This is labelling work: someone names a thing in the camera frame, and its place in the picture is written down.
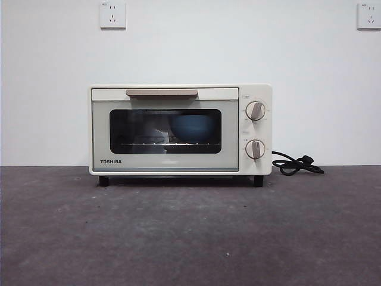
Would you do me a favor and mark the white wall socket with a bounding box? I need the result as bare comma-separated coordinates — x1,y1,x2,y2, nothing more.
357,2,381,30
99,1,127,30

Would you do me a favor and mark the cream Toshiba toaster oven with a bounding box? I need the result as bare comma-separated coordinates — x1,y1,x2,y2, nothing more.
89,83,273,188

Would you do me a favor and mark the glass oven door with handle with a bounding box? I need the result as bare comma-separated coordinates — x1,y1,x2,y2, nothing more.
91,87,240,173

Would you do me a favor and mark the blue ribbed bowl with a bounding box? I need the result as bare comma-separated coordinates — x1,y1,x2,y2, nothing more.
169,114,216,143

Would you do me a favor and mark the black oven power cable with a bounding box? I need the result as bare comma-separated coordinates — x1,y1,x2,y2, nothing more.
271,150,325,176

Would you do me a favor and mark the beige oven knob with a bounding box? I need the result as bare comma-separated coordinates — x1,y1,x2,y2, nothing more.
245,139,266,160
245,101,267,122

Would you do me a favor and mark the metal oven rack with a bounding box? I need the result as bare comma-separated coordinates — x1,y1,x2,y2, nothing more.
120,141,211,147

